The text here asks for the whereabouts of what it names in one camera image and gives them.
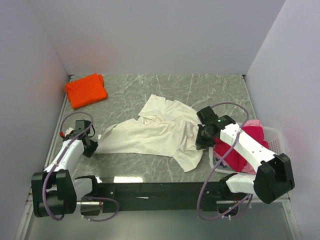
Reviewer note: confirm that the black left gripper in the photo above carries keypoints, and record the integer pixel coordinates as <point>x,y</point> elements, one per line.
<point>93,146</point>

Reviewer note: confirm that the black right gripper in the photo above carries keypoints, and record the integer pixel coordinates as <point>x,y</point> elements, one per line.
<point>201,144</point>

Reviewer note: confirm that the cream white t shirt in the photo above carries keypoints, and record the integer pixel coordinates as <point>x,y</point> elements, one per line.
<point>164,128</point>

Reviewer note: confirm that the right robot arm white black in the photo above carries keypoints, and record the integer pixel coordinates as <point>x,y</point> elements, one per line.
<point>273,172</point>

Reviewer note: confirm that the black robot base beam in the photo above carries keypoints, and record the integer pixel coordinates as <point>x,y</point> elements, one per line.
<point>172,196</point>

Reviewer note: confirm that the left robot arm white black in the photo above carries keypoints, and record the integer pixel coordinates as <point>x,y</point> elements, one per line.
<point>54,193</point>

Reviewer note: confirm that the light pink t shirt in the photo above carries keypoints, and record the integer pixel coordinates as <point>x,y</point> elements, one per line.
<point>253,124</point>

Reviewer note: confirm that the magenta t shirt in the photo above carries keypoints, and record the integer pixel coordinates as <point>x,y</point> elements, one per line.
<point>234,159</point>

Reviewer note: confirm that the folded orange t shirt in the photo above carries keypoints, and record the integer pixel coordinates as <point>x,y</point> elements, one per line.
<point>86,91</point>

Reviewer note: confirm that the white plastic laundry basket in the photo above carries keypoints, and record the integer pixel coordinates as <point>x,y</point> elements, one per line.
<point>271,136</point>

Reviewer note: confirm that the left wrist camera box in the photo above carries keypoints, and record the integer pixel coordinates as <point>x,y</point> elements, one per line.
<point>62,134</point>

